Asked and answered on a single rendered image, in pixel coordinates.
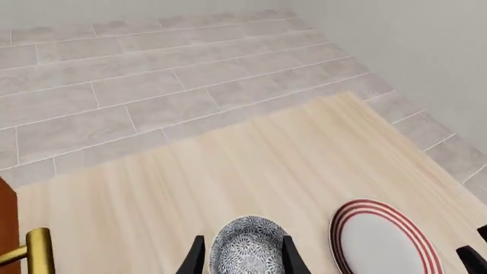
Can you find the blue-white patterned bowl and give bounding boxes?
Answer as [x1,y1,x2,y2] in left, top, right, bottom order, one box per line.
[208,215,291,274]

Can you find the red-brown wooden cabinet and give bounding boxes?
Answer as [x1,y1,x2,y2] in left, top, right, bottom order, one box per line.
[0,174,22,274]

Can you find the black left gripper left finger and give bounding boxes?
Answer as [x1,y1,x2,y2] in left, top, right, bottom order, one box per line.
[175,235,207,274]

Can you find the brass cabinet handle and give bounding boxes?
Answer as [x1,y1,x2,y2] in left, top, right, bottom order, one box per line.
[0,227,56,274]

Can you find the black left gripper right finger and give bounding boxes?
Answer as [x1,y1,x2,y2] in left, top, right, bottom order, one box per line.
[282,235,319,274]

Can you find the white plate with red rings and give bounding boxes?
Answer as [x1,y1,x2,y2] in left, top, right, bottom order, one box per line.
[328,198,444,274]

